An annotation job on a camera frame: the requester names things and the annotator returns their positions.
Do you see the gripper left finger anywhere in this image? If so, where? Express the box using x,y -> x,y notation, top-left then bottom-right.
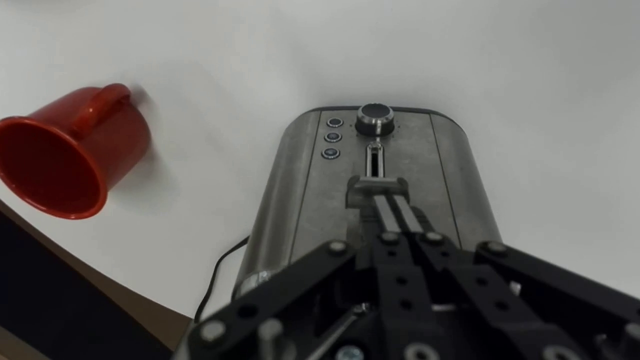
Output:
172,194 -> 404,360

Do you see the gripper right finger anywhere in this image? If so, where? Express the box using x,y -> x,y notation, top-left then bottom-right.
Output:
392,194 -> 640,360

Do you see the toaster lever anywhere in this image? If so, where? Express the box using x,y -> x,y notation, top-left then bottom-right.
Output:
345,176 -> 410,209

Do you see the silver toaster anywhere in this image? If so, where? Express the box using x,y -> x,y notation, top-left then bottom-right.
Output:
232,103 -> 503,301

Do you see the toaster knob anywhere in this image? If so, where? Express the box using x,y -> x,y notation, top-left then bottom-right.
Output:
356,103 -> 395,137

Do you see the red mug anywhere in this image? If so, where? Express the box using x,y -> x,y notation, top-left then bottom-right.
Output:
0,83 -> 152,221

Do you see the black cable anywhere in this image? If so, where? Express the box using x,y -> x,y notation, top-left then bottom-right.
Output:
193,236 -> 250,323

